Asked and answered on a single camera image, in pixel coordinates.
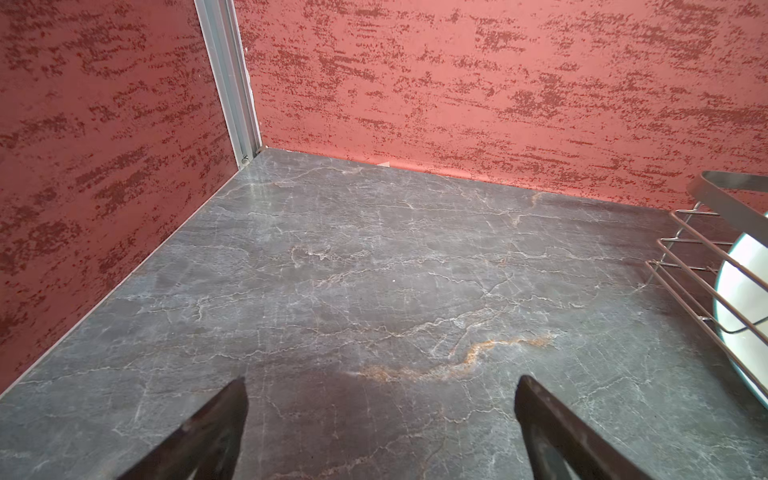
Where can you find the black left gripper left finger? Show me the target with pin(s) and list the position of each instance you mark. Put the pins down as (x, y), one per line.
(206, 446)

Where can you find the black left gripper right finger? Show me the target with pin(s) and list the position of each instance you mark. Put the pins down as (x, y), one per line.
(559, 444)

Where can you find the brown rimmed cream plate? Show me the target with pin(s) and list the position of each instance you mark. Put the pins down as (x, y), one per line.
(751, 301)

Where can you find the metal wire dish rack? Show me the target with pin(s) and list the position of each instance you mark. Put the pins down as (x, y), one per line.
(719, 227)

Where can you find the aluminium left corner post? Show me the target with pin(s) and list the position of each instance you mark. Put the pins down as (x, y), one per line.
(226, 53)

